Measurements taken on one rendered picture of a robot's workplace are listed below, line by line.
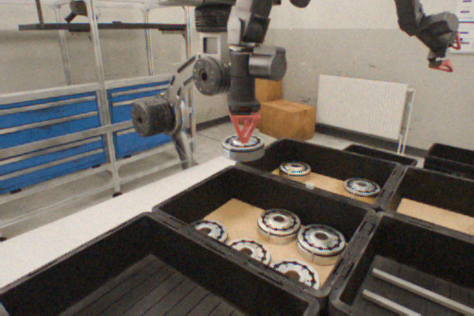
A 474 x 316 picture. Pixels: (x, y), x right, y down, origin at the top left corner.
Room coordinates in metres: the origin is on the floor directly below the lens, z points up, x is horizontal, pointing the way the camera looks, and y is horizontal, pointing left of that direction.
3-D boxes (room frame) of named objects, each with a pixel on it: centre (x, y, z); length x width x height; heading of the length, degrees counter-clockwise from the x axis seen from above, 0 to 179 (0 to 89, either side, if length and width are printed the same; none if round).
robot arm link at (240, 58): (0.69, -0.02, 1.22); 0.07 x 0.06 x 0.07; 47
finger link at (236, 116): (0.69, -0.02, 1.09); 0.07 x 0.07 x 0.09; 8
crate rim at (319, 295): (0.57, -0.06, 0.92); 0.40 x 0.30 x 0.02; 53
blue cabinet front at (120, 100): (2.52, 0.72, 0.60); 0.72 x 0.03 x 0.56; 137
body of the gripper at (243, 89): (0.70, -0.01, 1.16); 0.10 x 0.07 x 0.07; 8
